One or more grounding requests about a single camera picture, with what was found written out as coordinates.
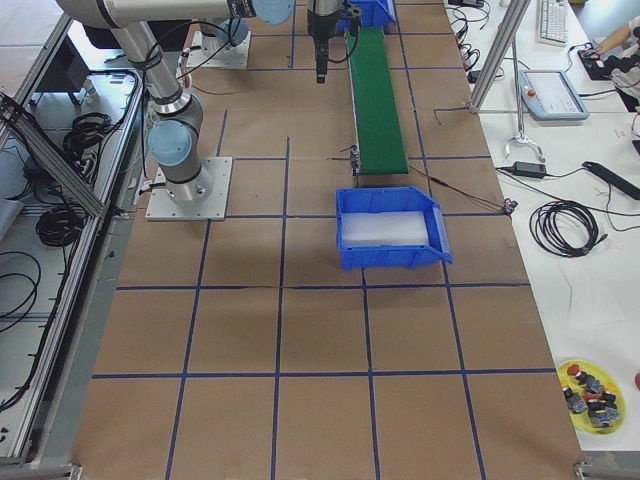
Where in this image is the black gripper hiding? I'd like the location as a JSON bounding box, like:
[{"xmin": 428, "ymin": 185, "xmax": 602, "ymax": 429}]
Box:
[{"xmin": 307, "ymin": 0, "xmax": 340, "ymax": 84}]

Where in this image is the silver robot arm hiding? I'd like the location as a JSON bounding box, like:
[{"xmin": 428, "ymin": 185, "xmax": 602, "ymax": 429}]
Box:
[{"xmin": 58, "ymin": 0, "xmax": 295, "ymax": 203}]

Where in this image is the yellow plate of buttons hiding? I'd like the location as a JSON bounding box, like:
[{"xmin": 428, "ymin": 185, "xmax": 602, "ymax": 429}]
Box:
[{"xmin": 556, "ymin": 359, "xmax": 626, "ymax": 435}]

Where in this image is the person hand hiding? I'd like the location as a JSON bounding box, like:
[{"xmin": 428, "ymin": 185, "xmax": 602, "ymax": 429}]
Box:
[{"xmin": 595, "ymin": 42, "xmax": 612, "ymax": 55}]

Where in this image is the left blue plastic bin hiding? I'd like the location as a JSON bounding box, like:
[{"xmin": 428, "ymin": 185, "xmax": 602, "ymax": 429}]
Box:
[{"xmin": 348, "ymin": 0, "xmax": 396, "ymax": 28}]

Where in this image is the blue plastic bin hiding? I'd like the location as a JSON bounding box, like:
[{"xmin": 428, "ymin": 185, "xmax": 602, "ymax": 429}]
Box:
[
  {"xmin": 335, "ymin": 187, "xmax": 453, "ymax": 271},
  {"xmin": 348, "ymin": 0, "xmax": 396, "ymax": 28}
]

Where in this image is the green conveyor belt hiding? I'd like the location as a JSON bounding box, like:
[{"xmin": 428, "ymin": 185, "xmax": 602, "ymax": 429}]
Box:
[{"xmin": 348, "ymin": 27, "xmax": 409, "ymax": 175}]

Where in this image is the right blue plastic bin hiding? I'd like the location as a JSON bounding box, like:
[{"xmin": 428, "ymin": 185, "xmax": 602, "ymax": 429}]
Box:
[{"xmin": 335, "ymin": 187, "xmax": 453, "ymax": 271}]

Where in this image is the silver reacher grabber tool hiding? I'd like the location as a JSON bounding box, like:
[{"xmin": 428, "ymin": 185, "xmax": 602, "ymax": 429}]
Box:
[{"xmin": 504, "ymin": 40, "xmax": 546, "ymax": 164}]

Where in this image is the white keyboard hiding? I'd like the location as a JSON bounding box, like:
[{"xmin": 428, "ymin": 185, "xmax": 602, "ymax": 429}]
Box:
[{"xmin": 535, "ymin": 0, "xmax": 568, "ymax": 47}]

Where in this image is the teach pendant tablet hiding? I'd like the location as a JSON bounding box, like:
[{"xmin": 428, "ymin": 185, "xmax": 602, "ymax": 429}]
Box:
[{"xmin": 518, "ymin": 70, "xmax": 590, "ymax": 121}]

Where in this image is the black power adapter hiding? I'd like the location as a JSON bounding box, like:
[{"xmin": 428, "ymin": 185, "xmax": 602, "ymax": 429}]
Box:
[{"xmin": 512, "ymin": 161, "xmax": 547, "ymax": 179}]

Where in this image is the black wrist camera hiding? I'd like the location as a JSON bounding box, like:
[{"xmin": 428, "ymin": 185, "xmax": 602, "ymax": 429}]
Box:
[{"xmin": 340, "ymin": 1, "xmax": 362, "ymax": 37}]

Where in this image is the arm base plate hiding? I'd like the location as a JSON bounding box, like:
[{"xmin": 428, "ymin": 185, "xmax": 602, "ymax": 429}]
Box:
[
  {"xmin": 183, "ymin": 31, "xmax": 251, "ymax": 70},
  {"xmin": 145, "ymin": 157, "xmax": 233, "ymax": 221}
]

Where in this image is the aluminium frame post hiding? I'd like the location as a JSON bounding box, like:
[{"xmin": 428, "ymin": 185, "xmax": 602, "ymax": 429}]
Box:
[{"xmin": 468, "ymin": 0, "xmax": 530, "ymax": 113}]

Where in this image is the coiled black cable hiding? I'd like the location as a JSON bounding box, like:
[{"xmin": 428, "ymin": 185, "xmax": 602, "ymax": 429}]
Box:
[{"xmin": 528, "ymin": 199, "xmax": 600, "ymax": 259}]

